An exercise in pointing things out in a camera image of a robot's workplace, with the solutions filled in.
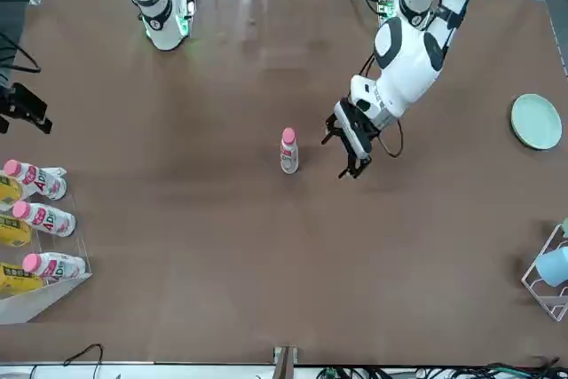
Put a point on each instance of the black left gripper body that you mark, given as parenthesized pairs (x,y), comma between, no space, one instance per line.
(357,130)

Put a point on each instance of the pink bottle cap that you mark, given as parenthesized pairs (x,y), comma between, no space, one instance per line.
(289,133)

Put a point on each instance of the white pink-print drink bottle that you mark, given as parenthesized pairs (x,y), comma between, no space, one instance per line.
(289,159)

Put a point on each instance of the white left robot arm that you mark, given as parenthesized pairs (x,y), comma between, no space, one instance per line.
(408,68)

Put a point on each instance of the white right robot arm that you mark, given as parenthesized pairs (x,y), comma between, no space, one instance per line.
(162,28)

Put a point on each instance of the white bottle with pink cap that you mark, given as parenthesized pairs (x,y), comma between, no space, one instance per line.
(57,267)
(40,181)
(49,220)

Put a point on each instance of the pale green plate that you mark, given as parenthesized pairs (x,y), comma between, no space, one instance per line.
(536,121)

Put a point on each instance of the clear acrylic stepped shelf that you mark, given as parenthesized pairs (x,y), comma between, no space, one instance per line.
(49,299)

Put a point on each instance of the pale green cup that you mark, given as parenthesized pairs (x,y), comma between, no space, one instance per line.
(565,228)

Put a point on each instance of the light blue cup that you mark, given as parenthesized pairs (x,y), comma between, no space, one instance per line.
(554,268)

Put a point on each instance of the grey metal mount bracket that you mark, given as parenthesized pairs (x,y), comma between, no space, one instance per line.
(286,361)

